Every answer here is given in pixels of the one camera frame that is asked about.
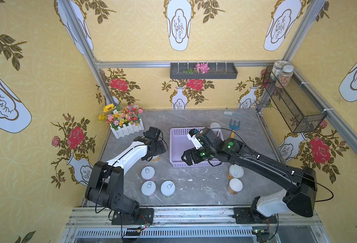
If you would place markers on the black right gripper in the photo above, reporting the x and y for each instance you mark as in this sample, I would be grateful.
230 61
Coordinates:
193 154

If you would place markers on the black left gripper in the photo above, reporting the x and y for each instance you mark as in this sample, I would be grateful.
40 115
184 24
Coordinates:
157 146

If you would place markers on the blue yellow label can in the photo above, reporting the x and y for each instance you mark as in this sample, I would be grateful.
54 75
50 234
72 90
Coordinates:
215 128

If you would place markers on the white-lid can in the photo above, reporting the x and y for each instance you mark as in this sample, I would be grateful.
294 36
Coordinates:
235 186
168 189
156 158
235 171
148 189

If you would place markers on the white-lid can behind arm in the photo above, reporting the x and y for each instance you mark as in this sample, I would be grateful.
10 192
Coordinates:
148 173

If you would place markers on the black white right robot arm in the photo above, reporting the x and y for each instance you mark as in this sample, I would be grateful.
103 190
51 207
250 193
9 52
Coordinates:
299 185

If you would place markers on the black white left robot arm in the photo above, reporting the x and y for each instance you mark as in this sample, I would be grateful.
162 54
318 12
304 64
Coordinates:
106 184

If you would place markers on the purple perforated plastic basket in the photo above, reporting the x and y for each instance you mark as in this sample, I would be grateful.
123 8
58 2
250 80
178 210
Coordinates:
179 143

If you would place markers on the blue yellow garden fork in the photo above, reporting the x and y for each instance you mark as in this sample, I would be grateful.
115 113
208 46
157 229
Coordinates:
234 126

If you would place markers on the teal brush white bristles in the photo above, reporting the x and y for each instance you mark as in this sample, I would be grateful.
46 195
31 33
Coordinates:
230 113

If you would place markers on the flowers in white fence planter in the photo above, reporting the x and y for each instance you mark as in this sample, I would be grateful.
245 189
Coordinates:
122 120

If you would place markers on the pink flower on shelf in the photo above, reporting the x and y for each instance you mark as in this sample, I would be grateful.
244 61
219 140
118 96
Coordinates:
202 68

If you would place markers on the jar with white lid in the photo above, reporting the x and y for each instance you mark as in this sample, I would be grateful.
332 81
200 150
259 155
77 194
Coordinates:
284 76

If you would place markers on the jar with patterned lid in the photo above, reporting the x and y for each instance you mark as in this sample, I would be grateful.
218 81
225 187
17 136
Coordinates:
277 68

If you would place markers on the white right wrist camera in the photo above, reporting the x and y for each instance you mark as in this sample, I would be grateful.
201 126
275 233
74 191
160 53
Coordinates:
191 135

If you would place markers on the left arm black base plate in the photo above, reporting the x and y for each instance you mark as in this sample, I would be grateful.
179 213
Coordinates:
146 215

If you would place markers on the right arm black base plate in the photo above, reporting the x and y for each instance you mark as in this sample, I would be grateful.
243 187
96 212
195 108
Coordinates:
247 216

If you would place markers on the dark grey wall shelf tray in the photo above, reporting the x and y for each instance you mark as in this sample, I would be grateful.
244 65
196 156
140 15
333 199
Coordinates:
218 70

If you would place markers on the black wire mesh basket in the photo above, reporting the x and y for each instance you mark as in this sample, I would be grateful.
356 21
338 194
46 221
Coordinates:
301 111

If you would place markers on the aluminium front rail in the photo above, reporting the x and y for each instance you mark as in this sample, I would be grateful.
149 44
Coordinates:
185 215

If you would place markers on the aluminium frame post left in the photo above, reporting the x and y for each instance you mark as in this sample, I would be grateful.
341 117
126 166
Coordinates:
73 19

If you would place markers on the aluminium frame post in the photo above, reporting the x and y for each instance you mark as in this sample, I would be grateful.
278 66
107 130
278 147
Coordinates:
73 19
283 18

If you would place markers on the aluminium frame post right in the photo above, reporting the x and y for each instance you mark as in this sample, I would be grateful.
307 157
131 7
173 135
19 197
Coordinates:
283 18

